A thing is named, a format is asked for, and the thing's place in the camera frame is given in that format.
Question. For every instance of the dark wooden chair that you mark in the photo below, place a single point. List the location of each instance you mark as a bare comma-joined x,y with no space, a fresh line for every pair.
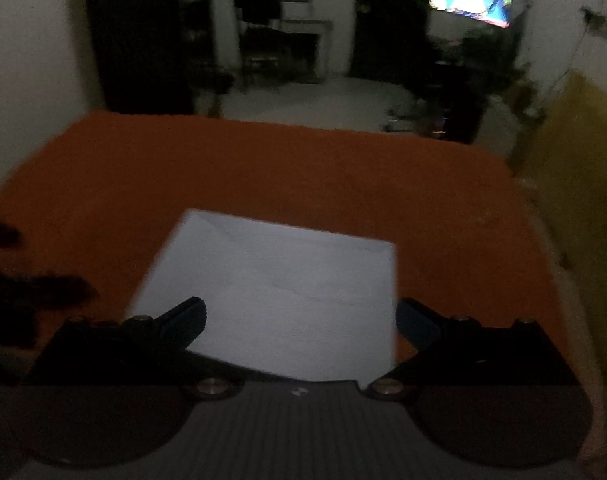
256,10

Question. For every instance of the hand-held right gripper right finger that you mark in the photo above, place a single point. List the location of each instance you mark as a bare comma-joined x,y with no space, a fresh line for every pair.
413,322

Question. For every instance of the yellow wooden cabinet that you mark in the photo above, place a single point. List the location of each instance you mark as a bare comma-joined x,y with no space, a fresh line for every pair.
583,160

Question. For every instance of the orange blanket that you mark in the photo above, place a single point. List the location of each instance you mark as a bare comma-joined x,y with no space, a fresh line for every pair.
283,175

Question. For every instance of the white embossed mat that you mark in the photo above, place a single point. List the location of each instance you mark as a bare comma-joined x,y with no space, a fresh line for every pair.
283,285

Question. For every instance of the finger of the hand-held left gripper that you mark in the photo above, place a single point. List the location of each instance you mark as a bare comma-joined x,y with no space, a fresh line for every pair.
0,235
38,290

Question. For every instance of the dark wardrobe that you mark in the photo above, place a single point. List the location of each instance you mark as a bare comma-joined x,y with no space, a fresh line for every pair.
133,35

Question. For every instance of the white fireplace mantel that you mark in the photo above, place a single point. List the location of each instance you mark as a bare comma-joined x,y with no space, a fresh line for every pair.
323,40

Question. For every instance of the dark desk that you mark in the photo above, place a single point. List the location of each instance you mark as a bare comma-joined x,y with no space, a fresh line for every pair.
463,90

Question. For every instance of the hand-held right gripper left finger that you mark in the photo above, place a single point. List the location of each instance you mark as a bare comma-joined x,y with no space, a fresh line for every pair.
183,322

